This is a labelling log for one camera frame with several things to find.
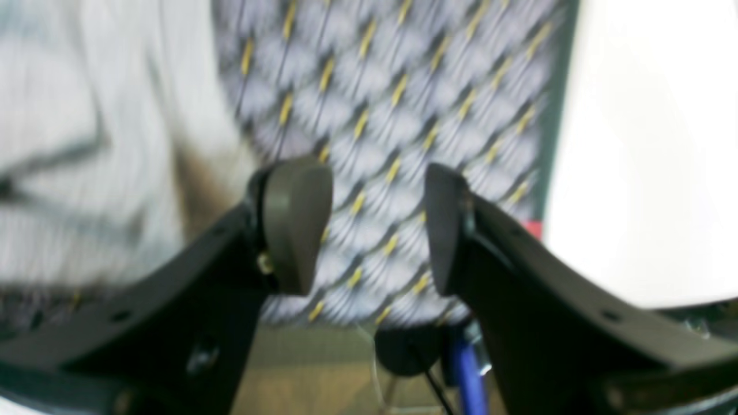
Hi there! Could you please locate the fan-patterned tablecloth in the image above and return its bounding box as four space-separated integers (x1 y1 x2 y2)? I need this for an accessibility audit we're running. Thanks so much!
0 0 580 332

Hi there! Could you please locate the grey T-shirt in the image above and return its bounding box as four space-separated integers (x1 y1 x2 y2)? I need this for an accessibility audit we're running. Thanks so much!
1 1 259 287

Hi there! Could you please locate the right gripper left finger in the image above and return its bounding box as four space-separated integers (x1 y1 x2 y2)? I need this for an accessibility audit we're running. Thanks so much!
2 157 334 414

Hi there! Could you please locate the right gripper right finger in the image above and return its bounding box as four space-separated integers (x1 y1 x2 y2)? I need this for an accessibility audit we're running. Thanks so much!
424 163 737 414

